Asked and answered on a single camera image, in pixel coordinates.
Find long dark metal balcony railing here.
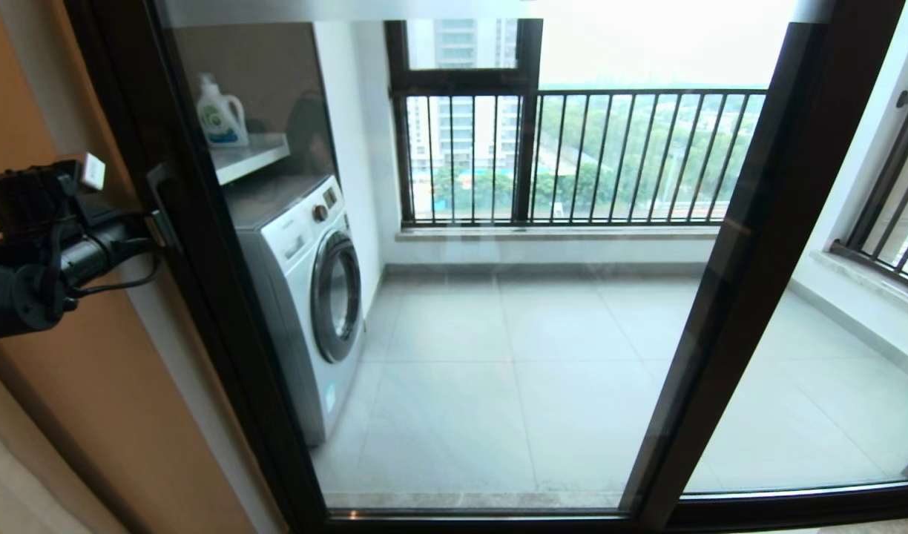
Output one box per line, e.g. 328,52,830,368
402,88,768,225

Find white front-loading washing machine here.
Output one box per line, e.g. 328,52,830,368
223,174,367,448

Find dark door handle lever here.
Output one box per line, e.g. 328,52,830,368
146,163,182,257

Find dark window frame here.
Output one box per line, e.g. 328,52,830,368
384,20,544,227

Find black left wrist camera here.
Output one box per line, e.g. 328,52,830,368
0,152,106,242

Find black framed sliding glass door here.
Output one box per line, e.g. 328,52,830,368
61,0,908,534

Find white wall shelf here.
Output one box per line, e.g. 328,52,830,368
209,133,292,186

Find white laundry detergent bottle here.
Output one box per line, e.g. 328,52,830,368
196,74,250,149

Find short dark metal window railing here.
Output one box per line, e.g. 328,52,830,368
829,59,908,294

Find short grey stone window sill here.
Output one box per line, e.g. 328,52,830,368
810,248,908,320

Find long grey stone window sill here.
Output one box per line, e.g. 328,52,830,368
395,225,718,243

